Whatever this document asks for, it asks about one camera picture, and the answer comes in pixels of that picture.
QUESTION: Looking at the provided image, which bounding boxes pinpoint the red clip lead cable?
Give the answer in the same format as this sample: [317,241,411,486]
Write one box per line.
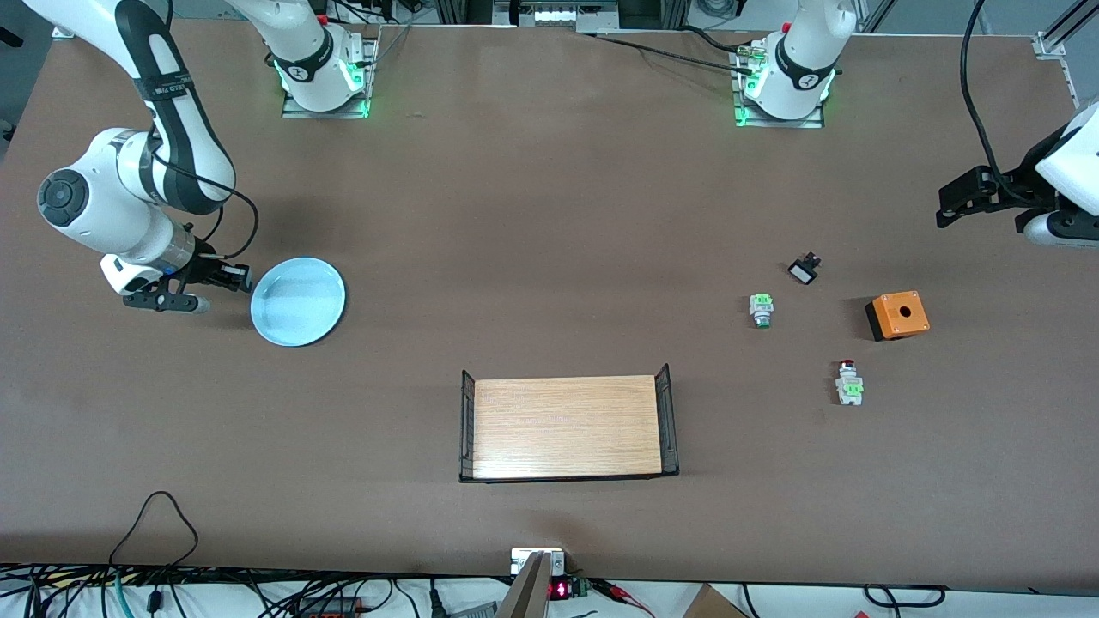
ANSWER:
[591,579,653,618]

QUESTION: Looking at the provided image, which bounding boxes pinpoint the red push button switch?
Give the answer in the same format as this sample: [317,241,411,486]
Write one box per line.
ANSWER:
[835,359,865,406]

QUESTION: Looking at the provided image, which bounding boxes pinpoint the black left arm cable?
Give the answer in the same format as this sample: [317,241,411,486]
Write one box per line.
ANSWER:
[959,0,1031,207]

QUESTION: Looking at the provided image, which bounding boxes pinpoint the orange button enclosure box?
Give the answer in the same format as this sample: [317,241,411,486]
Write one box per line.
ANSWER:
[865,290,931,342]

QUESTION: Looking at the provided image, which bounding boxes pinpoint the black cable to arm base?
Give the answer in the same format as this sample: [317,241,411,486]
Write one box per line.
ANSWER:
[580,24,758,78]

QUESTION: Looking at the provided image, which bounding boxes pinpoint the brown cardboard box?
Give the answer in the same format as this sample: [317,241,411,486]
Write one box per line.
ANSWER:
[683,584,750,618]

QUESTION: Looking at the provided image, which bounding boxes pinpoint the orange black device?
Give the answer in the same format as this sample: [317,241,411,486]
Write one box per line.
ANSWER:
[296,597,361,618]

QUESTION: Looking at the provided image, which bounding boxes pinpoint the aluminium frame rack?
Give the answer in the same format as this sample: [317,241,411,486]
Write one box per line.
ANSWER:
[434,0,692,33]

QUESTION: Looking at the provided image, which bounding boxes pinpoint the wooden tray black wire sides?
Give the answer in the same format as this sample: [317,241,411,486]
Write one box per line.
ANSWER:
[459,363,681,483]

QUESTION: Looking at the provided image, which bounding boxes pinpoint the black floor cable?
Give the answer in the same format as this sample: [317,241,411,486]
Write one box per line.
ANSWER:
[863,584,947,609]

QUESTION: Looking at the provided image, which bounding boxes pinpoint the light blue round plate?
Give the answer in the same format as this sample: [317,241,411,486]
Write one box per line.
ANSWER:
[250,257,347,348]

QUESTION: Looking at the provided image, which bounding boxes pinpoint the aluminium camera mast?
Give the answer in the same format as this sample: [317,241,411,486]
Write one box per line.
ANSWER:
[496,548,568,618]

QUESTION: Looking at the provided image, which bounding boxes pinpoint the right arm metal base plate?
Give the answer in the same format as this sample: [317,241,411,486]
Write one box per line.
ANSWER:
[282,34,380,119]

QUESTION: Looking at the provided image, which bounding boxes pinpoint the black looped cable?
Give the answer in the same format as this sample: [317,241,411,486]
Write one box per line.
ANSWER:
[109,491,200,593]

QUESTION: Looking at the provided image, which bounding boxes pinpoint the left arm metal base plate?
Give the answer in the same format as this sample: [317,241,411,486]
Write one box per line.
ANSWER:
[734,43,827,130]

